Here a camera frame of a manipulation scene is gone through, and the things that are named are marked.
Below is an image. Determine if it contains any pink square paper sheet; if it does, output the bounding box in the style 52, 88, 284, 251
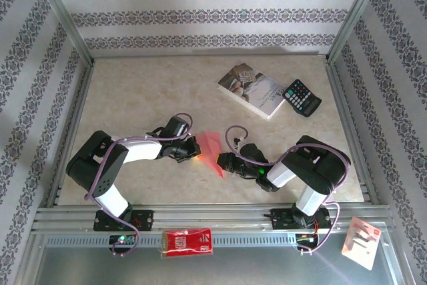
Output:
194, 130, 227, 179

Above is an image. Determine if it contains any paperback book with photo cover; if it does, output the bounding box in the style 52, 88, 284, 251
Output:
218, 62, 290, 121

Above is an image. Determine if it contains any black calculator with coloured keys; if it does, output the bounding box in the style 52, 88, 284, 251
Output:
282, 79, 323, 118

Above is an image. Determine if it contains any grey sheet metal tray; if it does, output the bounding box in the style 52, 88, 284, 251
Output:
31, 244, 406, 285

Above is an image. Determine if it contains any aluminium upright frame post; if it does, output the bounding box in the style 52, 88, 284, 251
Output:
326, 0, 388, 64
28, 0, 95, 65

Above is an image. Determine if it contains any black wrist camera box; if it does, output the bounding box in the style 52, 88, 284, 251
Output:
164, 115, 189, 138
239, 142, 268, 166

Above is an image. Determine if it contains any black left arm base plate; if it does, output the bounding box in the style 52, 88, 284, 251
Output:
93, 210, 155, 232

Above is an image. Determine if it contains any grey slotted cable duct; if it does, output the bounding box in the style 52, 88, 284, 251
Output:
45, 234, 298, 248

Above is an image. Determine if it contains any pink blister pack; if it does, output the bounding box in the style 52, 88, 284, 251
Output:
340, 216, 382, 271

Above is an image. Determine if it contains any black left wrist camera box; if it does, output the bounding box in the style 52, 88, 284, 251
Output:
164, 115, 189, 138

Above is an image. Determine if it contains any small black controller board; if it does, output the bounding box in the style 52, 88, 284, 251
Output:
296, 233, 318, 246
109, 234, 138, 248

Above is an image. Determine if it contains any aluminium table side rail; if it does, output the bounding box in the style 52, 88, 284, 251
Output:
46, 59, 97, 208
324, 59, 381, 206

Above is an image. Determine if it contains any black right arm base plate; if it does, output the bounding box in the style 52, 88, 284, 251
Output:
272, 209, 332, 231

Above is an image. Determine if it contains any thin aluminium table edge rail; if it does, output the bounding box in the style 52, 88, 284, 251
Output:
89, 51, 331, 60

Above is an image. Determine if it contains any red packet in clear bag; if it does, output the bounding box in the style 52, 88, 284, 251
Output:
159, 227, 214, 259

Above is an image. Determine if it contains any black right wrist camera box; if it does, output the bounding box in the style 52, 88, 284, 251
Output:
239, 142, 268, 166

